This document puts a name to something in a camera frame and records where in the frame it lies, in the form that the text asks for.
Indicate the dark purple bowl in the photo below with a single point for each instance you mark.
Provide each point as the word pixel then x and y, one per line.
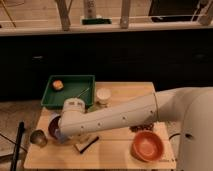
pixel 53 126

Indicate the blue grey sponge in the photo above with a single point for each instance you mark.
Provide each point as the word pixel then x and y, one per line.
pixel 60 136

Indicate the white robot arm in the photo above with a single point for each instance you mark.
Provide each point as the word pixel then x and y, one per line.
pixel 191 106

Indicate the orange red bowl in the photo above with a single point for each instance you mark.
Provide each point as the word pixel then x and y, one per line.
pixel 147 146

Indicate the green plastic tray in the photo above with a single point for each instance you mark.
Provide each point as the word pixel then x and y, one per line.
pixel 81 86

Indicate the orange toy food in tray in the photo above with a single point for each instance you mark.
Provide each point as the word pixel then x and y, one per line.
pixel 57 85

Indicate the dark brown toy pieces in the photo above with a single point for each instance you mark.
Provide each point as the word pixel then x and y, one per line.
pixel 148 127

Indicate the wooden brush with black edge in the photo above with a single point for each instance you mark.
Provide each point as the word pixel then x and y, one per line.
pixel 83 145

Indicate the wooden table leg left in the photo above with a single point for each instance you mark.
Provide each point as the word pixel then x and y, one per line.
pixel 63 13

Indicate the wooden table leg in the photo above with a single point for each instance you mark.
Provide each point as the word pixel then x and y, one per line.
pixel 125 11
pixel 63 13

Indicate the wooden table leg right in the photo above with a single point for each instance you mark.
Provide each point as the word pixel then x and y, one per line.
pixel 125 11

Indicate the metal cup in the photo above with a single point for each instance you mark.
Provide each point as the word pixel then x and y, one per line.
pixel 38 138

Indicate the black box in background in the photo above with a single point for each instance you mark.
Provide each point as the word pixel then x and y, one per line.
pixel 172 10

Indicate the black pole at left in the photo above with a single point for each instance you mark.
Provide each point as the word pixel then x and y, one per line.
pixel 17 146

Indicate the green base white post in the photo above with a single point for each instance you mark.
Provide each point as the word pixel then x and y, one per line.
pixel 90 16

